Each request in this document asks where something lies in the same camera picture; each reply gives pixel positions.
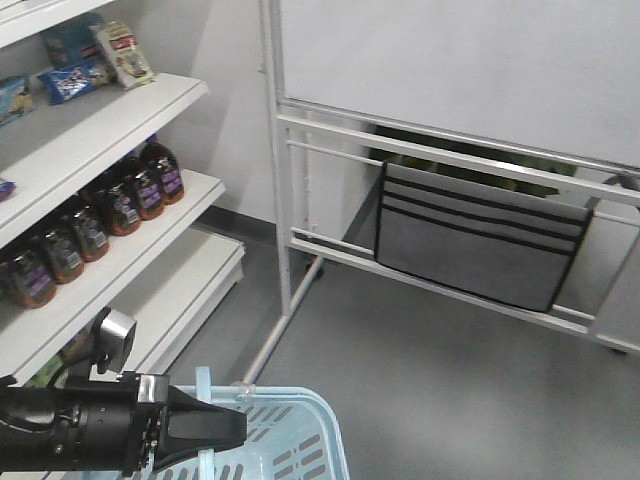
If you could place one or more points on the grey fabric organizer pouch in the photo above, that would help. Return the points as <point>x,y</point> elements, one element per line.
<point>495,244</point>

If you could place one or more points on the blue snack bag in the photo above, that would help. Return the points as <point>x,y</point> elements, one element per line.
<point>70,82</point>

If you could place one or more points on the light blue plastic basket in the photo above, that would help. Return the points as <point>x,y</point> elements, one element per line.
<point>292,433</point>

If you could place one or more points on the white whiteboard stand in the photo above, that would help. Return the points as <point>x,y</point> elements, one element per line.
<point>302,253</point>

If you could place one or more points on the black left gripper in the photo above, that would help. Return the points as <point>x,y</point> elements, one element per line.
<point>116,423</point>

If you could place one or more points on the white store shelving unit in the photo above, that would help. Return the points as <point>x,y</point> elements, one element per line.
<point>103,212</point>

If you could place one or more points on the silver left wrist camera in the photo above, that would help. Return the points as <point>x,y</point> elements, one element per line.
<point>114,334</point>

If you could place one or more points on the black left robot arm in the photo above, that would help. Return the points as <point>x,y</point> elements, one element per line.
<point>35,429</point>

